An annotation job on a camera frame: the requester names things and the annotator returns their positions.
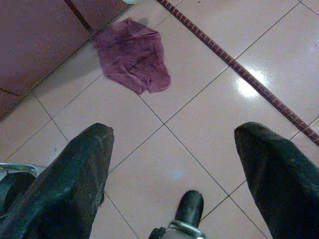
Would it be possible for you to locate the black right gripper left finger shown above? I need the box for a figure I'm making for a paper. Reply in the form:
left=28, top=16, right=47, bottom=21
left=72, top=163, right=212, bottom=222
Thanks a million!
left=0, top=122, right=115, bottom=239

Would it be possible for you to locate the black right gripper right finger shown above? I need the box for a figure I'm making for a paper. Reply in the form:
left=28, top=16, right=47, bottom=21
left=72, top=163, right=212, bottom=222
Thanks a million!
left=233, top=121, right=319, bottom=239

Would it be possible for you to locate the silver black robot leg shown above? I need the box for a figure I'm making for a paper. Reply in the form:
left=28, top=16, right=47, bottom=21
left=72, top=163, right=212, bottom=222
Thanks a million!
left=0, top=162, right=47, bottom=220

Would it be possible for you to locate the purple cloth rag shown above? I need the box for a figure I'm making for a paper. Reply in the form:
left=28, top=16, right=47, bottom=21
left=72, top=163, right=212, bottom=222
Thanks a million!
left=91, top=17, right=172, bottom=95

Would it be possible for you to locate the dark red wooden cabinet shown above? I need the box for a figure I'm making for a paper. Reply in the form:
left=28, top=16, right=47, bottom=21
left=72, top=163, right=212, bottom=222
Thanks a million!
left=0, top=0, right=130, bottom=121

